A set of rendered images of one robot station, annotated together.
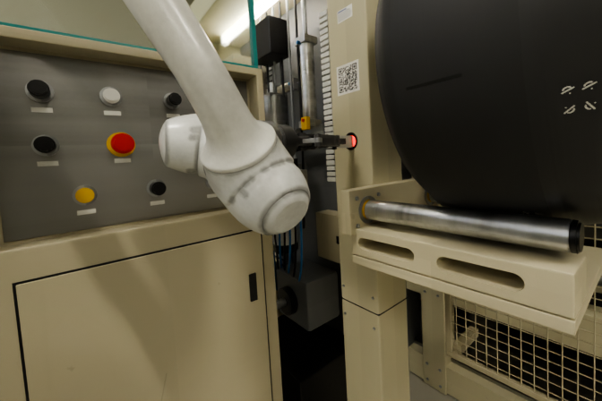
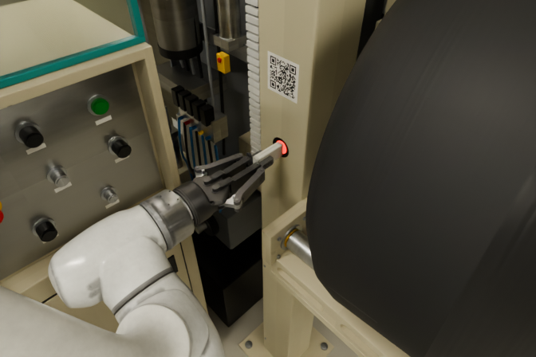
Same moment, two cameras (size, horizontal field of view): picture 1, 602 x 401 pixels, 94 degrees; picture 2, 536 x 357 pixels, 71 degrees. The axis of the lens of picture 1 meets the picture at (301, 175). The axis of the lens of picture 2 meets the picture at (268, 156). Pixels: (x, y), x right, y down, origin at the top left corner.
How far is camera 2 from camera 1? 0.55 m
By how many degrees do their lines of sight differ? 38
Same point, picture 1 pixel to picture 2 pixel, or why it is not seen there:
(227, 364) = not seen: hidden behind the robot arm
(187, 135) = (87, 295)
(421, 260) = (329, 315)
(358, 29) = (304, 25)
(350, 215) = (271, 253)
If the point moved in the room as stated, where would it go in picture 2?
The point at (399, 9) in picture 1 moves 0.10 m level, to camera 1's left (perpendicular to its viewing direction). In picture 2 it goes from (333, 237) to (241, 245)
